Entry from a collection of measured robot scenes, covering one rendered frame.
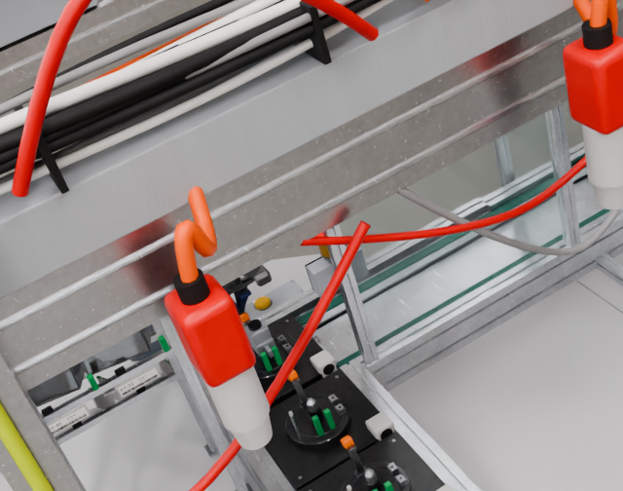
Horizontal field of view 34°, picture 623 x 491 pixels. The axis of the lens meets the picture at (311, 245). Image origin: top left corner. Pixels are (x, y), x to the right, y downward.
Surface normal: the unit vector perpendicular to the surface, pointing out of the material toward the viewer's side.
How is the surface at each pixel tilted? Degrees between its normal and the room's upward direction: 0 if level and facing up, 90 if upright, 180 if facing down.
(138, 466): 0
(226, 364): 90
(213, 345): 90
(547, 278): 90
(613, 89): 90
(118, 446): 0
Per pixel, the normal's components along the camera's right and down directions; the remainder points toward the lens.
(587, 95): -0.85, 0.46
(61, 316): 0.45, 0.43
